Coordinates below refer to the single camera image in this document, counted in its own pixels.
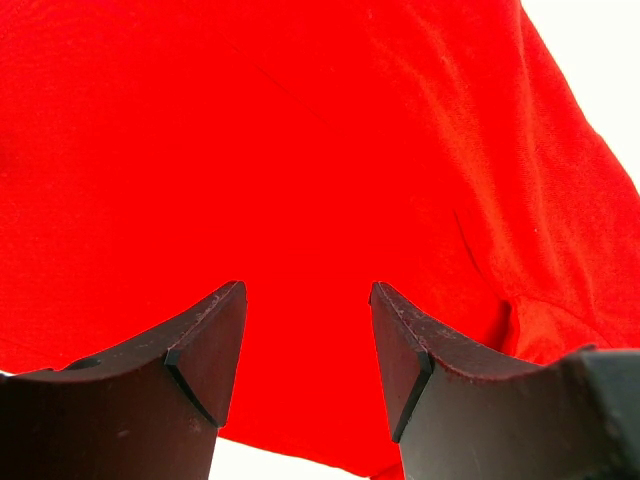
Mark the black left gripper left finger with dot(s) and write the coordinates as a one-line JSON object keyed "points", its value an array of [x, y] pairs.
{"points": [[148, 408]]}

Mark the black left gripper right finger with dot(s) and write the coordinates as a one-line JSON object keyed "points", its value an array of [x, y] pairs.
{"points": [[460, 410]]}

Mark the red t shirt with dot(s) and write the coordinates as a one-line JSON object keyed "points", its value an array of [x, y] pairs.
{"points": [[152, 151]]}

